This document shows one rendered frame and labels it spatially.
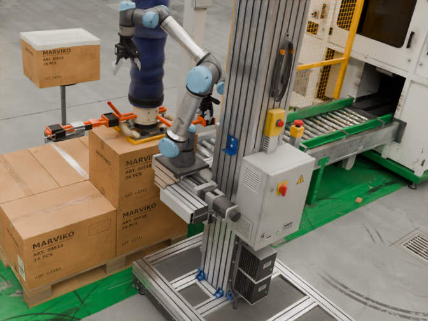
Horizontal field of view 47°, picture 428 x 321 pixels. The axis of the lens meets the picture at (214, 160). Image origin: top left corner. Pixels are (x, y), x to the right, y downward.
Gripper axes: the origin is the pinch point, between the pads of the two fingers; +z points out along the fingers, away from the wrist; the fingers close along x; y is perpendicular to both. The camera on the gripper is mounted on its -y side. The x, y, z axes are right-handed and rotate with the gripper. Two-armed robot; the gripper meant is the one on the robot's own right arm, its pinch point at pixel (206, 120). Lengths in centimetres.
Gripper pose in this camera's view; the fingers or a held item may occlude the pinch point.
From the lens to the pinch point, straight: 319.6
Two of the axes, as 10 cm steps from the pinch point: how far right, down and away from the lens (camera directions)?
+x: 6.2, 4.5, -6.4
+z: -1.2, 8.6, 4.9
